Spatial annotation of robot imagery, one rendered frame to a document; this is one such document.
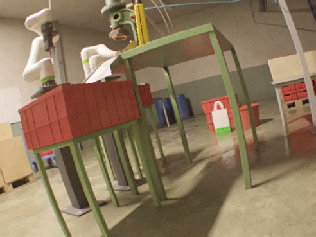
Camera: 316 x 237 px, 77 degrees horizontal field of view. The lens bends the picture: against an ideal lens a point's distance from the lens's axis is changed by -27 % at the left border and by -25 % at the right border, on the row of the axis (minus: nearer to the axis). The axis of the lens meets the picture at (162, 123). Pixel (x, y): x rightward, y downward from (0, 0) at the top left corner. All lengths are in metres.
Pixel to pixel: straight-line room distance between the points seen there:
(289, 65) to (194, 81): 7.99
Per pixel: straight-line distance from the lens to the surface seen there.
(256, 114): 3.55
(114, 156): 2.14
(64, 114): 1.02
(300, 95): 4.59
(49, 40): 1.71
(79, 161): 1.04
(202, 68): 10.18
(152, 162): 1.55
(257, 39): 9.99
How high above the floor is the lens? 0.56
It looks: 3 degrees down
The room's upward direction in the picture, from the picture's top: 15 degrees counter-clockwise
